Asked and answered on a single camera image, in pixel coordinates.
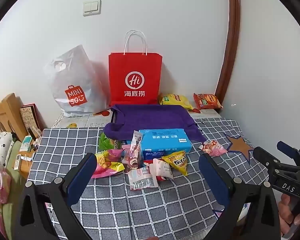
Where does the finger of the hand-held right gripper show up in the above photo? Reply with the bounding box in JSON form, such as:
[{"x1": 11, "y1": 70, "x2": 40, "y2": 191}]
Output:
[
  {"x1": 252, "y1": 146, "x2": 284, "y2": 180},
  {"x1": 277, "y1": 141, "x2": 300, "y2": 167}
]

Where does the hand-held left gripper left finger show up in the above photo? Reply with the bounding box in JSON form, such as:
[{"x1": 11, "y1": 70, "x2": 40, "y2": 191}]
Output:
[{"x1": 14, "y1": 152, "x2": 98, "y2": 240}]

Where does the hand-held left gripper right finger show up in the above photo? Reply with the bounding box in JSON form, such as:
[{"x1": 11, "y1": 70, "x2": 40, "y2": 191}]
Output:
[{"x1": 199, "y1": 153, "x2": 282, "y2": 240}]

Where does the pink cartoon snack packet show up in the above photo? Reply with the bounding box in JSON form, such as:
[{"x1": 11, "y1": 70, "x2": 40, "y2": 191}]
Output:
[{"x1": 202, "y1": 140, "x2": 228, "y2": 157}]

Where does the pink and yellow snack packet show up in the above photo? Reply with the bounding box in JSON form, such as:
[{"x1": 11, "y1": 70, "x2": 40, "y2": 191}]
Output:
[{"x1": 91, "y1": 149, "x2": 125, "y2": 178}]

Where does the yellow triangular snack packet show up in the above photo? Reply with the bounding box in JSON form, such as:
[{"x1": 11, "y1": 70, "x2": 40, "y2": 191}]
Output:
[{"x1": 161, "y1": 151, "x2": 188, "y2": 176}]

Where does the green snack packet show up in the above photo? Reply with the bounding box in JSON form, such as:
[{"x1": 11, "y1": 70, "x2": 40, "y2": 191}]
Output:
[{"x1": 99, "y1": 132, "x2": 122, "y2": 150}]

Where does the pale pink peach snack packet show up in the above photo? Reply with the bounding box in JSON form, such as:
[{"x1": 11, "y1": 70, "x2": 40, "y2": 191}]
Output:
[{"x1": 150, "y1": 158, "x2": 174, "y2": 180}]

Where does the white red-print snack packet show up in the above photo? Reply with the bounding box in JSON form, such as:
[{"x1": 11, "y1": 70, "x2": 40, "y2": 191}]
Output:
[{"x1": 128, "y1": 166, "x2": 158, "y2": 190}]

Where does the brown white snack stick packet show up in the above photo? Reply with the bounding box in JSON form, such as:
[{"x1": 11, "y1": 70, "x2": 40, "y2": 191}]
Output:
[{"x1": 122, "y1": 130, "x2": 144, "y2": 174}]

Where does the purple towel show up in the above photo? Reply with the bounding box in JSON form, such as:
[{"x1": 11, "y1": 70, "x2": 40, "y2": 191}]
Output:
[{"x1": 104, "y1": 104, "x2": 207, "y2": 143}]

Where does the person's right hand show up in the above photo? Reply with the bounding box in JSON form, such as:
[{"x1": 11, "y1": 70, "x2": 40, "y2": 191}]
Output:
[{"x1": 277, "y1": 194, "x2": 300, "y2": 235}]

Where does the wooden nightstand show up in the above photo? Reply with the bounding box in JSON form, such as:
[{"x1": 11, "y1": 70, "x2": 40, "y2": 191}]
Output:
[{"x1": 15, "y1": 130, "x2": 42, "y2": 179}]

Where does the blue tissue pack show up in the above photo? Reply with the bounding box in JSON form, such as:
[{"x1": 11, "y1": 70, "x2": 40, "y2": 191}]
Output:
[{"x1": 139, "y1": 128, "x2": 192, "y2": 160}]

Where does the white and teal box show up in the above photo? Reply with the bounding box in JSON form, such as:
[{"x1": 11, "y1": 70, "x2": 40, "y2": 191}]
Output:
[{"x1": 19, "y1": 135, "x2": 32, "y2": 152}]

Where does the grey checkered cloth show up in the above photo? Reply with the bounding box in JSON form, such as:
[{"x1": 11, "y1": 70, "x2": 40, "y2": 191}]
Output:
[{"x1": 26, "y1": 119, "x2": 273, "y2": 240}]

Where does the green blanket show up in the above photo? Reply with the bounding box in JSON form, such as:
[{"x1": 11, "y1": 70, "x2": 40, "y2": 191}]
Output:
[{"x1": 0, "y1": 140, "x2": 28, "y2": 240}]

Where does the red chip bag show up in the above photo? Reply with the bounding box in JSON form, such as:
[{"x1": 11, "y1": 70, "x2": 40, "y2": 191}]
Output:
[{"x1": 193, "y1": 93, "x2": 223, "y2": 110}]

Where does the brown patterned box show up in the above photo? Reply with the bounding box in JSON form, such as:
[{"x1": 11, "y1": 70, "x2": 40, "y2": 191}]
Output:
[{"x1": 19, "y1": 104, "x2": 47, "y2": 137}]

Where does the white floral pillow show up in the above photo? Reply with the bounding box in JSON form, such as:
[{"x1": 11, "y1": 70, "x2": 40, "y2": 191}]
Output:
[{"x1": 0, "y1": 131, "x2": 15, "y2": 167}]

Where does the yellow chip bag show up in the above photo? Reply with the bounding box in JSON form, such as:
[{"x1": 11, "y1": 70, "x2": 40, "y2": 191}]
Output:
[{"x1": 158, "y1": 93, "x2": 194, "y2": 110}]

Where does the white plastic shopping bag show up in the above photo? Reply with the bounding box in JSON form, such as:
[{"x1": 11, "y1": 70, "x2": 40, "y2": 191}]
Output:
[{"x1": 44, "y1": 44, "x2": 110, "y2": 118}]

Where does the wooden headboard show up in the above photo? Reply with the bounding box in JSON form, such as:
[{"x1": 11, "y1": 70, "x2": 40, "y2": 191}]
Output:
[{"x1": 0, "y1": 93, "x2": 28, "y2": 140}]

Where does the red paper bag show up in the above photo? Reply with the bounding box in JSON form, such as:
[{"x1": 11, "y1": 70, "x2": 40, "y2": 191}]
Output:
[{"x1": 108, "y1": 30, "x2": 163, "y2": 105}]

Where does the brown wooden door frame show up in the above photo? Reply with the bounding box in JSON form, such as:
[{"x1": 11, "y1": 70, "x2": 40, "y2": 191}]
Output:
[{"x1": 214, "y1": 0, "x2": 241, "y2": 109}]

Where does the white wall light switch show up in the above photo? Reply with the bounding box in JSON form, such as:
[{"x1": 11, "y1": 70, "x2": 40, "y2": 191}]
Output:
[{"x1": 83, "y1": 0, "x2": 102, "y2": 17}]

